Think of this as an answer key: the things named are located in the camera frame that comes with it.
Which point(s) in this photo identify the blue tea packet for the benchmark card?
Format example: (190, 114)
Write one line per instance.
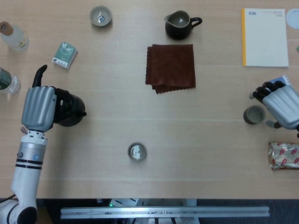
(283, 79)

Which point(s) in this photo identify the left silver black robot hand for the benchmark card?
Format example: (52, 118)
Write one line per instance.
(38, 107)

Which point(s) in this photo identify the silver foil bag red prints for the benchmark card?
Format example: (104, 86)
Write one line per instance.
(285, 156)

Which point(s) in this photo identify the white notebook yellow spine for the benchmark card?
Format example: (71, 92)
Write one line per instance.
(266, 38)

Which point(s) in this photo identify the brown folded tea cloth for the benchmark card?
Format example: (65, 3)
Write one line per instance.
(170, 67)

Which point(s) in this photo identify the black cast iron teapot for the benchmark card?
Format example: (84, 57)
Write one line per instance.
(76, 109)

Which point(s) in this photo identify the aluminium rail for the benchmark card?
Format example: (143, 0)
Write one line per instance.
(163, 212)

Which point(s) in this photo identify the green tea packet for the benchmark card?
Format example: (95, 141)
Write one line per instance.
(64, 54)

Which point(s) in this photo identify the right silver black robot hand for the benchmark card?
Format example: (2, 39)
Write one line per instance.
(285, 107)

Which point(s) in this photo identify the grey flared tea bowl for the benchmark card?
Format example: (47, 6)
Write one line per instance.
(100, 16)

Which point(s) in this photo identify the round white lid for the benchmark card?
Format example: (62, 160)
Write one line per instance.
(293, 18)

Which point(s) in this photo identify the frosted glass bottle cork cap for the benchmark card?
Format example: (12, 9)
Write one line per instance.
(15, 38)

